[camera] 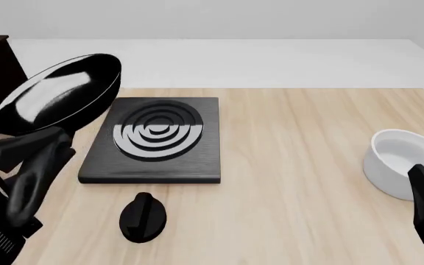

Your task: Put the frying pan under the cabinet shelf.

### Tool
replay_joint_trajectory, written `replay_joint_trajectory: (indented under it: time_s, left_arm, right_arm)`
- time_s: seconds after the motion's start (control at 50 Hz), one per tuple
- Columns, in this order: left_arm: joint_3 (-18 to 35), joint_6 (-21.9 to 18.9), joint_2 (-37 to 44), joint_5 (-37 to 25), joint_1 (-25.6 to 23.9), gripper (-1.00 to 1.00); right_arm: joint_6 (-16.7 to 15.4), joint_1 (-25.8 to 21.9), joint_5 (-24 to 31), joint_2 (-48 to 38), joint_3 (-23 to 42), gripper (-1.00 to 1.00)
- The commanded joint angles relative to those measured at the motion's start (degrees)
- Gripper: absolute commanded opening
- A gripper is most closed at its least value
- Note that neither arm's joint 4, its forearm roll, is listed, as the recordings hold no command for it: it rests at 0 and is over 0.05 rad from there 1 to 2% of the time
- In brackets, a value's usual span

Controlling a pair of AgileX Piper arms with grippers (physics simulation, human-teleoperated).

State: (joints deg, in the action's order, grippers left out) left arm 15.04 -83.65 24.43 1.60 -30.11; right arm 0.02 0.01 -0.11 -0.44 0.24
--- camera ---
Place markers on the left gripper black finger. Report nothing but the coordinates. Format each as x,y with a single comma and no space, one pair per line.
9,151
31,187

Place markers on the black frying pan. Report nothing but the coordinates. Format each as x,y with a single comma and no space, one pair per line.
61,94

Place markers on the white bowl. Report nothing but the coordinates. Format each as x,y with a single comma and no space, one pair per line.
392,160

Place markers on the round black stove knob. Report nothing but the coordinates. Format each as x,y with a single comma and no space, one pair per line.
144,220

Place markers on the flat black stove plate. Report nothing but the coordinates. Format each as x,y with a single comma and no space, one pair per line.
204,143

